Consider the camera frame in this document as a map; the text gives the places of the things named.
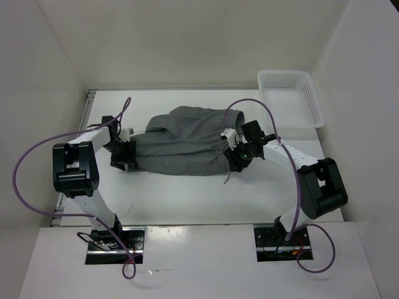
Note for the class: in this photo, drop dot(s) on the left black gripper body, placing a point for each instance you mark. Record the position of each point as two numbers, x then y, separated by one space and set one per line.
120 151

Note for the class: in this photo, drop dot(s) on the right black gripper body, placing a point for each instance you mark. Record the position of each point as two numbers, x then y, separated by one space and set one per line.
241 156

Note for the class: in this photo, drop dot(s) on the grey shorts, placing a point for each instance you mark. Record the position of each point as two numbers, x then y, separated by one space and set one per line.
186 142

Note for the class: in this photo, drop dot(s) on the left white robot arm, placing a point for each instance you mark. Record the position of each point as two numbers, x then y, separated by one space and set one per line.
105 224

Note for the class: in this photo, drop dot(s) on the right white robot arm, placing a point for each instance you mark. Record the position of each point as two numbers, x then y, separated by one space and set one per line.
318 181

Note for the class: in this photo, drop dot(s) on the white plastic basket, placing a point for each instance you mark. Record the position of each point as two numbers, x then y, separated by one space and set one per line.
291 97

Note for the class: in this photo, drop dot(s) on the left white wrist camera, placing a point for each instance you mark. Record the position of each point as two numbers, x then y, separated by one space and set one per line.
125 134

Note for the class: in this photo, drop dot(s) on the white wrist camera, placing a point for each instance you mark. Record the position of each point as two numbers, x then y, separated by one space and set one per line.
125 134
232 137

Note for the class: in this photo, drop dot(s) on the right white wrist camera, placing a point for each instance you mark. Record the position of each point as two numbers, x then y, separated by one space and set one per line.
232 137

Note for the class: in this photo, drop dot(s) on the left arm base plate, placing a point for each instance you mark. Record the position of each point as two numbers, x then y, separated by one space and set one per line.
112 253

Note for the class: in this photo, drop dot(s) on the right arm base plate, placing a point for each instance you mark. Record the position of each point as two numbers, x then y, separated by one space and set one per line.
269 248

